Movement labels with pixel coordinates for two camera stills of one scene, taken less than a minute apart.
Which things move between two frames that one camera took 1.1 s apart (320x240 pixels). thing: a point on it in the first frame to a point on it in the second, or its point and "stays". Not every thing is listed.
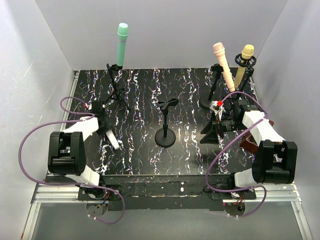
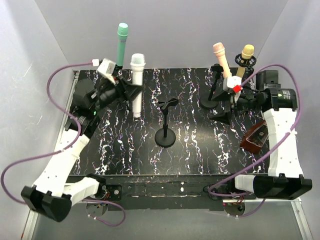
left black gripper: (105, 125) to (123, 88)
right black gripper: (216, 127) to (231, 100)
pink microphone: (219, 49) stays
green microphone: (122, 34) stays
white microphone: (112, 139) to (137, 62)
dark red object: (250, 142) stays
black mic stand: (165, 137) stays
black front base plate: (165, 192) stays
